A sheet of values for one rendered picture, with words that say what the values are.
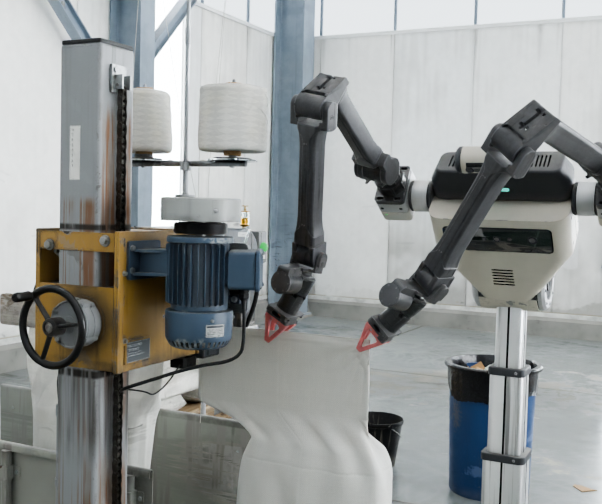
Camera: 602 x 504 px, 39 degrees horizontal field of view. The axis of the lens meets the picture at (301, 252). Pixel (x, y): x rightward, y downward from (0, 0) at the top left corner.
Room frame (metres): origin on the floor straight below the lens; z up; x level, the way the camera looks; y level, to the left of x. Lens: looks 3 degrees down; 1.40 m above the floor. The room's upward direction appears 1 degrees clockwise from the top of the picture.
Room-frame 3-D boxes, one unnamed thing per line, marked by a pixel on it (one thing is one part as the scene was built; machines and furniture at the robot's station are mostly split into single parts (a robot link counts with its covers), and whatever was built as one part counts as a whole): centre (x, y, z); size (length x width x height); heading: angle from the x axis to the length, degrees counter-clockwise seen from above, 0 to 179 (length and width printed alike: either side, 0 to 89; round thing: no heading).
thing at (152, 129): (2.15, 0.40, 1.61); 0.15 x 0.14 x 0.17; 64
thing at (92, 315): (1.85, 0.49, 1.14); 0.11 x 0.06 x 0.11; 64
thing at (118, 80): (1.91, 0.41, 1.68); 0.05 x 0.03 x 0.06; 154
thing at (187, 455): (2.79, 0.59, 0.54); 1.05 x 0.02 x 0.41; 64
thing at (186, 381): (5.09, 0.86, 0.32); 0.66 x 0.43 x 0.15; 156
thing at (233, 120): (2.03, 0.17, 1.61); 0.17 x 0.17 x 0.17
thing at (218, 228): (1.90, 0.23, 1.35); 0.12 x 0.12 x 0.04
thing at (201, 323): (1.90, 0.23, 1.21); 0.15 x 0.15 x 0.25
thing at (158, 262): (1.90, 0.32, 1.27); 0.12 x 0.09 x 0.09; 154
